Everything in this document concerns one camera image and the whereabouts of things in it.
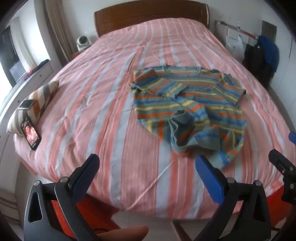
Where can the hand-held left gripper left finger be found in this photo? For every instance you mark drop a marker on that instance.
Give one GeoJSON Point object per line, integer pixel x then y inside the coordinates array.
{"type": "Point", "coordinates": [89, 172]}

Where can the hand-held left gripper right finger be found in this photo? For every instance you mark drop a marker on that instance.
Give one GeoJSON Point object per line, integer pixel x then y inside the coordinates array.
{"type": "Point", "coordinates": [211, 178]}

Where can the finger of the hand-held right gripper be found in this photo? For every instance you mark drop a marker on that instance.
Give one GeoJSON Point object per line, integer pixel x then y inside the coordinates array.
{"type": "Point", "coordinates": [292, 136]}
{"type": "Point", "coordinates": [278, 161]}

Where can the striped knit shirt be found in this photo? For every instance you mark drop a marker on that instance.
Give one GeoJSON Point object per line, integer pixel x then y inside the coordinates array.
{"type": "Point", "coordinates": [185, 104]}

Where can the orange bed skirt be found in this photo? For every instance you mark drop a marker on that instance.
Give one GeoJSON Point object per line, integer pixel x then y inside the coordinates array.
{"type": "Point", "coordinates": [92, 215]}

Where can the pink striped bedsheet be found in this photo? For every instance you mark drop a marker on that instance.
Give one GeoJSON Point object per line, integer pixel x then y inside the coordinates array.
{"type": "Point", "coordinates": [104, 120]}

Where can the black smartphone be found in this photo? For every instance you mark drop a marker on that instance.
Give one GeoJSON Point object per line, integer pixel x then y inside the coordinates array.
{"type": "Point", "coordinates": [30, 134]}

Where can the chevron striped pillow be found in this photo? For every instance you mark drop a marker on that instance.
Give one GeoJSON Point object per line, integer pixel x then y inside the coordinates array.
{"type": "Point", "coordinates": [39, 99]}

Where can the blue garment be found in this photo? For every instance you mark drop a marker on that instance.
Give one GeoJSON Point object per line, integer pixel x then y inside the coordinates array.
{"type": "Point", "coordinates": [268, 49]}

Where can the silver smartphone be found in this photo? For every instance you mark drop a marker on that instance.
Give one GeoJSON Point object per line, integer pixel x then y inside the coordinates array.
{"type": "Point", "coordinates": [26, 104]}

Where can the white plastic bag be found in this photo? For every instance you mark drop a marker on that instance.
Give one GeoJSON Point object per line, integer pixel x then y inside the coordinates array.
{"type": "Point", "coordinates": [234, 47]}

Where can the wooden nightstand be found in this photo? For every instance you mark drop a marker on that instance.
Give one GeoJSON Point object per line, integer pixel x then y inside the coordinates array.
{"type": "Point", "coordinates": [76, 54]}

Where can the beige curtain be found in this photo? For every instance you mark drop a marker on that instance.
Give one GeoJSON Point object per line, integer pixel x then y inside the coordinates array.
{"type": "Point", "coordinates": [57, 30]}

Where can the wooden headboard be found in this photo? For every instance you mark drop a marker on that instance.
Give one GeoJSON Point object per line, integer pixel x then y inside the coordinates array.
{"type": "Point", "coordinates": [148, 14]}

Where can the metal clothes rail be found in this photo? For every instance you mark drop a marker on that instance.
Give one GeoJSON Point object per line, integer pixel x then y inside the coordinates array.
{"type": "Point", "coordinates": [235, 29]}

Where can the white security camera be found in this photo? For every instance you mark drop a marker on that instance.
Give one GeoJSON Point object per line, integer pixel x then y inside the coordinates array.
{"type": "Point", "coordinates": [82, 42]}

